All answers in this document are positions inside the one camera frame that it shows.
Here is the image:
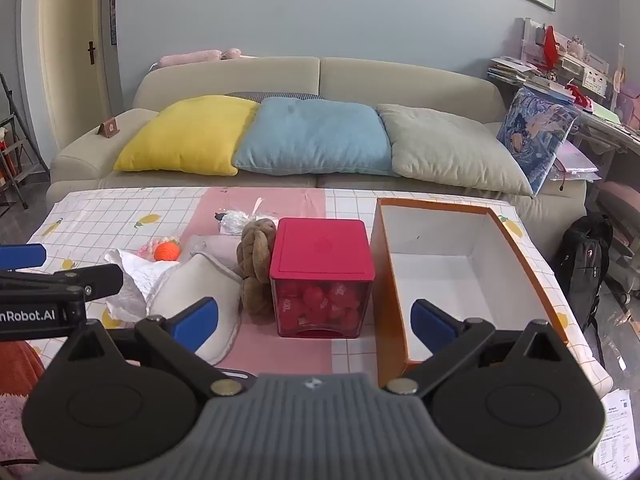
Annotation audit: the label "blue figure print pillow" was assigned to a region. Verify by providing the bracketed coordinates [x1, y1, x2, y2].
[496, 86, 581, 196]

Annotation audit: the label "white cloth bra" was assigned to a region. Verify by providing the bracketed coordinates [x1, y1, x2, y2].
[150, 252, 243, 366]

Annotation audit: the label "grey-green pillow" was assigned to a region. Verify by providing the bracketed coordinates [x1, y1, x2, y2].
[376, 104, 535, 197]

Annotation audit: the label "black backpack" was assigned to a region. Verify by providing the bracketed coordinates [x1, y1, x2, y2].
[555, 214, 615, 368]

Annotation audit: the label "cream door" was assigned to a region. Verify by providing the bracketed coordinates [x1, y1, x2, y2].
[37, 0, 116, 151]

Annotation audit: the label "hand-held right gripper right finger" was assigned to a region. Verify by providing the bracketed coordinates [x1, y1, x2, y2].
[384, 299, 583, 397]

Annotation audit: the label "pink cloth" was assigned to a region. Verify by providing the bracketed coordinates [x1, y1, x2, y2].
[185, 232, 246, 273]

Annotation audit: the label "pink white crochet item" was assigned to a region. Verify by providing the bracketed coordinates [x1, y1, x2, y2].
[137, 237, 181, 261]

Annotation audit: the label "yellow pillow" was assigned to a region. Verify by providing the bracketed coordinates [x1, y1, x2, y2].
[112, 95, 261, 177]

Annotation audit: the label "beige sofa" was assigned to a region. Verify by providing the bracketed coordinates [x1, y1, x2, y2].
[51, 56, 588, 261]

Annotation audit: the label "pink desk chair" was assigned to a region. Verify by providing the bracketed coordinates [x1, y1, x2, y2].
[597, 180, 640, 306]

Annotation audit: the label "pink fuzzy rug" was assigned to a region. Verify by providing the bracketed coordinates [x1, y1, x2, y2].
[0, 392, 38, 466]

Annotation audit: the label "grey folding stepladder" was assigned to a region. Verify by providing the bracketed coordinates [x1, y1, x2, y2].
[0, 72, 51, 211]

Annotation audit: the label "grey striped cushion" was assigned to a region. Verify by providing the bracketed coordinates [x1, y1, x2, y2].
[225, 91, 326, 102]

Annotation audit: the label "orange cardboard box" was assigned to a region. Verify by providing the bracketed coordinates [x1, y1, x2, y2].
[371, 197, 571, 386]

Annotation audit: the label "red hanging ornament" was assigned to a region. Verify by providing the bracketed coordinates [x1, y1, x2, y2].
[542, 25, 560, 68]

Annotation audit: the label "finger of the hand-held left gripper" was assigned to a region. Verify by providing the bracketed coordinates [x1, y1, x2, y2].
[0, 264, 124, 303]
[0, 243, 47, 271]

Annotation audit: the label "printed paper sheets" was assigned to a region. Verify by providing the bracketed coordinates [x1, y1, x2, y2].
[592, 387, 640, 480]

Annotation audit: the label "white study desk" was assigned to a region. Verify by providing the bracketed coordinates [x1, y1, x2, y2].
[487, 17, 640, 241]

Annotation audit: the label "red lidded storage box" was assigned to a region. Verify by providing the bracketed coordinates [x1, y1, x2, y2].
[269, 217, 376, 339]

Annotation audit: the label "white crinkled cloth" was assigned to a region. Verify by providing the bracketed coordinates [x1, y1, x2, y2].
[102, 249, 181, 323]

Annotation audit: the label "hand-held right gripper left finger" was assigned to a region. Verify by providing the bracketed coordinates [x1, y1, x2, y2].
[50, 297, 256, 397]

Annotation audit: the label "pink unicorn plush bag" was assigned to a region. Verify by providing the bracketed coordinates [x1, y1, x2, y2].
[617, 82, 640, 126]

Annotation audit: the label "pile of plastic folders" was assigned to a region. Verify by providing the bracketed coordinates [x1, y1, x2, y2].
[550, 140, 601, 183]

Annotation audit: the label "stack of books and papers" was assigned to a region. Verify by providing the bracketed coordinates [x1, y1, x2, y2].
[487, 55, 576, 96]

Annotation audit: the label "brown knotted plush toy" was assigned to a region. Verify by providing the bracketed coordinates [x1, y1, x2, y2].
[237, 217, 278, 316]

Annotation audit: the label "checked lemon print tablecloth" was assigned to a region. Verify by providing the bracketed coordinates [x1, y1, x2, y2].
[22, 186, 613, 401]

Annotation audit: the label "pink plush toy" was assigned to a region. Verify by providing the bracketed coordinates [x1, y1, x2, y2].
[152, 48, 258, 68]

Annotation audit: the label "clear crinkled plastic bag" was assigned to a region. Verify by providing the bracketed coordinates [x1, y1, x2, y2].
[217, 197, 266, 226]

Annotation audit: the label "red blanket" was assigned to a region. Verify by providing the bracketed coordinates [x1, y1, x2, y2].
[0, 342, 46, 396]

